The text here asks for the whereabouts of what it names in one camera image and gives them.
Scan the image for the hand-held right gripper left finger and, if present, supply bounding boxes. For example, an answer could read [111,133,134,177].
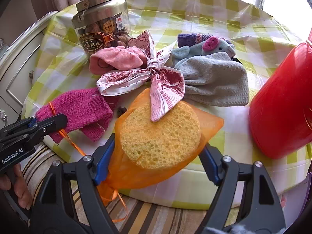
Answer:
[30,133,120,234]

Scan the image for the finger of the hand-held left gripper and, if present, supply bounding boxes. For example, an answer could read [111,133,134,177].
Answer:
[5,116,41,133]
[29,113,68,139]

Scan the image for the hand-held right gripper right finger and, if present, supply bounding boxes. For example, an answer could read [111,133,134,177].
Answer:
[195,144,287,234]

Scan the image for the magenta knit glove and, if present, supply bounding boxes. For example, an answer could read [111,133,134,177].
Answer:
[35,87,120,144]
[82,116,111,143]

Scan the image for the orange string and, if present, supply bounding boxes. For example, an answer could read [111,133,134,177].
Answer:
[47,102,87,157]

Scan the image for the orange mesh bag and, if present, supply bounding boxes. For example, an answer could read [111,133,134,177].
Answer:
[99,88,224,222]

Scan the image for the yellow round sponge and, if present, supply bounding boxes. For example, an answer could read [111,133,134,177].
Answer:
[119,100,201,170]

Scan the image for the grey cloth pouch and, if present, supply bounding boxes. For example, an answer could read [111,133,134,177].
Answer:
[174,52,249,107]

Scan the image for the red and white printed scarf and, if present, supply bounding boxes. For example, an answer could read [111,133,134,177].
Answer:
[96,30,186,122]

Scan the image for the pink cloth with grey patch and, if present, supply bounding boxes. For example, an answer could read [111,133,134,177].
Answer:
[89,46,147,76]

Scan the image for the person's left hand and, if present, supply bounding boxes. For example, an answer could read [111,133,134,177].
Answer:
[0,162,33,210]

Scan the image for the white cabinet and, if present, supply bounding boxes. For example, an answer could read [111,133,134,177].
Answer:
[0,10,59,127]

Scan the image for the grey fuzzy cloth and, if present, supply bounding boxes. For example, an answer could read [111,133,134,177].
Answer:
[205,224,288,234]

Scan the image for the striped seat cushion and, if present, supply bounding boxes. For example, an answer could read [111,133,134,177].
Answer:
[21,141,242,234]

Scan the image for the red thermos flask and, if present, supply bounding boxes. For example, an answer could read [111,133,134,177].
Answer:
[249,27,312,160]

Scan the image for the clear jar with metal lid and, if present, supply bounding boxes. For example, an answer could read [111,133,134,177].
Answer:
[71,0,132,59]

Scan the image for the yellow-green checked plastic tablecloth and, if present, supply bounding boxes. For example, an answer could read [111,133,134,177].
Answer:
[21,0,312,210]

